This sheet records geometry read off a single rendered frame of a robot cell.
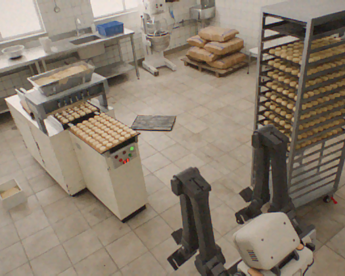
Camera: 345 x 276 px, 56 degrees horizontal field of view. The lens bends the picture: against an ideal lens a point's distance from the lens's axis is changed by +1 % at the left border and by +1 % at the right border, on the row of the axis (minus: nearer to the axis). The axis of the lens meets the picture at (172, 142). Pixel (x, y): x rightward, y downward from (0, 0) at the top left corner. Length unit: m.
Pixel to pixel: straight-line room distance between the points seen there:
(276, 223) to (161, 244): 1.84
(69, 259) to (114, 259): 0.40
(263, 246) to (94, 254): 2.07
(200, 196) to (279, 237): 0.37
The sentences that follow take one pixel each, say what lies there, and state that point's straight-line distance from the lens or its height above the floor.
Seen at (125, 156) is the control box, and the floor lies 0.77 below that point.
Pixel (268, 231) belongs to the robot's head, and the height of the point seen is 1.38.
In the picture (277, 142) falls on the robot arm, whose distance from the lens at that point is 1.36.
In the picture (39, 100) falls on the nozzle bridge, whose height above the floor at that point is 1.18.
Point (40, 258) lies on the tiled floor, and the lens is 3.31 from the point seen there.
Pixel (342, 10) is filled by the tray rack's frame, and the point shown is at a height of 1.82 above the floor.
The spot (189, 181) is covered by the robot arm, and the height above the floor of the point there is 1.62.
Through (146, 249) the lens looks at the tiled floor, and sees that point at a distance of 3.04.
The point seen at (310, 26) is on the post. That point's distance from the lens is 2.27.
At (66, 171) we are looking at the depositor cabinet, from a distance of 3.47.
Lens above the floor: 2.37
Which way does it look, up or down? 34 degrees down
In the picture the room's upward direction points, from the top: 7 degrees counter-clockwise
